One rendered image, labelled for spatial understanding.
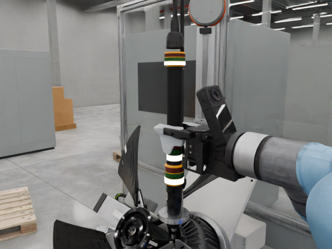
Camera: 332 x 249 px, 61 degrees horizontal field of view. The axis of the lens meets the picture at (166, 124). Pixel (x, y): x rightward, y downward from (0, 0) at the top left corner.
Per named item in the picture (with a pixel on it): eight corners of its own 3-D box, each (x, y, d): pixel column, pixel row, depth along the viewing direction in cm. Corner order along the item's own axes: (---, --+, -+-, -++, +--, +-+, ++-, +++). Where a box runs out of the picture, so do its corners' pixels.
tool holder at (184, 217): (164, 204, 71) (164, 167, 69) (192, 207, 70) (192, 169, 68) (154, 223, 63) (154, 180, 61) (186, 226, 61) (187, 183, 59)
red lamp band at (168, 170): (166, 166, 66) (166, 161, 65) (185, 167, 65) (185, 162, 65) (162, 172, 62) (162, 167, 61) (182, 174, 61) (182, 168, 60)
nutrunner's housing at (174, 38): (167, 221, 68) (167, 20, 60) (183, 223, 67) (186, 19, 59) (163, 230, 64) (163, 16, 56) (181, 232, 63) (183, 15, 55)
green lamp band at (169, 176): (166, 171, 66) (166, 166, 66) (185, 173, 65) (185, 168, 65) (162, 178, 62) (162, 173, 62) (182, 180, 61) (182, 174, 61)
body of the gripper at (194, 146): (178, 167, 57) (228, 185, 48) (179, 125, 55) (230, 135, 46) (203, 159, 62) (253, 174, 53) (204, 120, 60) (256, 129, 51)
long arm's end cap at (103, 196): (126, 205, 116) (106, 194, 109) (116, 223, 114) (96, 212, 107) (122, 203, 118) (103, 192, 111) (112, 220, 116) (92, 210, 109)
